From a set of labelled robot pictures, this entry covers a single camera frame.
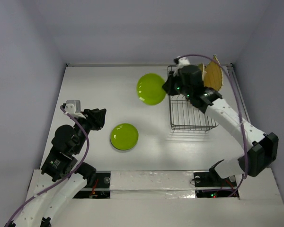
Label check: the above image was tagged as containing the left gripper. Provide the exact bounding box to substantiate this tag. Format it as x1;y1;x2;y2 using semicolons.
73;107;106;153

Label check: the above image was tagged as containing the green plate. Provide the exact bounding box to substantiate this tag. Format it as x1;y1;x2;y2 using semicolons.
136;73;166;105
110;123;139;151

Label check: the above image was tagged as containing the small bamboo tray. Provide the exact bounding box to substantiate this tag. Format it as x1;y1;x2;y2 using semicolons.
198;63;207;81

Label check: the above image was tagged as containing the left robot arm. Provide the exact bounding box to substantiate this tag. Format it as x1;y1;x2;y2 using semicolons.
6;104;107;227

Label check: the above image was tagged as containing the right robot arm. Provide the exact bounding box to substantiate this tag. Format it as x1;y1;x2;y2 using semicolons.
162;62;279;185

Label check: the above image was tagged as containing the large bamboo tray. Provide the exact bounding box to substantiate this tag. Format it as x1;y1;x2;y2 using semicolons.
204;55;223;91

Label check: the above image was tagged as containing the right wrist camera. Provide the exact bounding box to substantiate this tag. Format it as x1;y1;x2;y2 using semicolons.
174;57;190;68

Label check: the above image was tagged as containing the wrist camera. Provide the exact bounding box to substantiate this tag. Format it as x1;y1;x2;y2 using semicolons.
63;100;81;114
174;57;190;68

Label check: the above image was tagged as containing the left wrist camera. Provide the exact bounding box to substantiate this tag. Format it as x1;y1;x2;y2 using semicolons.
63;100;81;114

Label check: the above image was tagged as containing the wire dish rack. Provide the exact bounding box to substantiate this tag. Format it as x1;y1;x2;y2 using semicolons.
167;65;220;132

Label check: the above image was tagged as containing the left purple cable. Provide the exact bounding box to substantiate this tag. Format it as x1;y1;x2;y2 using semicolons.
4;105;90;227

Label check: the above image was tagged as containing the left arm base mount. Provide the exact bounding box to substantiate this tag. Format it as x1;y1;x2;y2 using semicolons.
73;171;111;199

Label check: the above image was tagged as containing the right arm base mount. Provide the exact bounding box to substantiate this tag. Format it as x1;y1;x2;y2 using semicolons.
190;172;237;198

